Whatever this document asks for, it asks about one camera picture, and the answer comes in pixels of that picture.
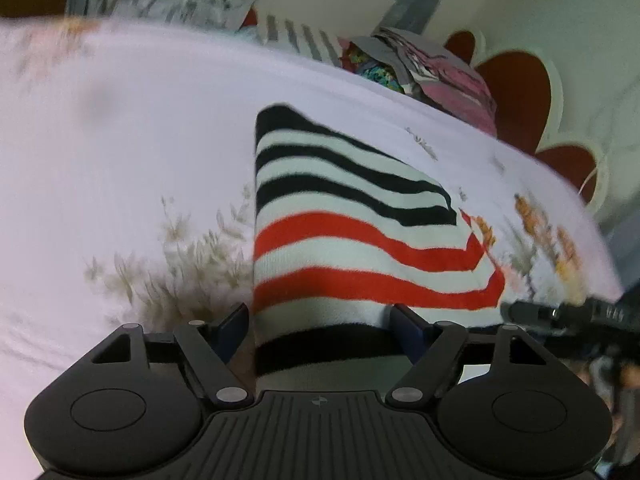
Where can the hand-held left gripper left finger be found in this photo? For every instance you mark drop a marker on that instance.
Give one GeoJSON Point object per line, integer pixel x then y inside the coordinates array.
{"type": "Point", "coordinates": [235, 325]}

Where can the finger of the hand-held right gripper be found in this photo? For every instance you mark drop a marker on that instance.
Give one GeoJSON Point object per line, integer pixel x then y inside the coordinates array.
{"type": "Point", "coordinates": [540, 314]}

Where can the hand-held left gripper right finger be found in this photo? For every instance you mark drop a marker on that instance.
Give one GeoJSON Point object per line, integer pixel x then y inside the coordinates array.
{"type": "Point", "coordinates": [406, 330]}

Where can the black white red striped sweater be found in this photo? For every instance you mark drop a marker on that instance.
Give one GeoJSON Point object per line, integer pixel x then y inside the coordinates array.
{"type": "Point", "coordinates": [350, 240]}

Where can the white floral bed sheet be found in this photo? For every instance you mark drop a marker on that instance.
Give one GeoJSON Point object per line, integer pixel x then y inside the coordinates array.
{"type": "Point", "coordinates": [150, 135]}

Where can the red and cream headboard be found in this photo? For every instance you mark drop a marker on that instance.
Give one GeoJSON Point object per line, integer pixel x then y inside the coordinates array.
{"type": "Point", "coordinates": [515, 85]}

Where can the pink printed cloth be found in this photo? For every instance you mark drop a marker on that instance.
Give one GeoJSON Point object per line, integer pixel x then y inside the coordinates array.
{"type": "Point", "coordinates": [455, 85]}

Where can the multicoloured patterned cloth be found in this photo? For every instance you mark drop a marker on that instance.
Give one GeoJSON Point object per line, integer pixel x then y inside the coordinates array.
{"type": "Point", "coordinates": [375, 67]}

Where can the grey striped cloth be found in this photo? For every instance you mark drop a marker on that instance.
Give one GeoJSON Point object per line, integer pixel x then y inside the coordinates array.
{"type": "Point", "coordinates": [300, 37]}

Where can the light blue printed cloth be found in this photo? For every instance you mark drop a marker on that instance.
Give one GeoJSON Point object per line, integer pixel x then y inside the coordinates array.
{"type": "Point", "coordinates": [190, 2]}

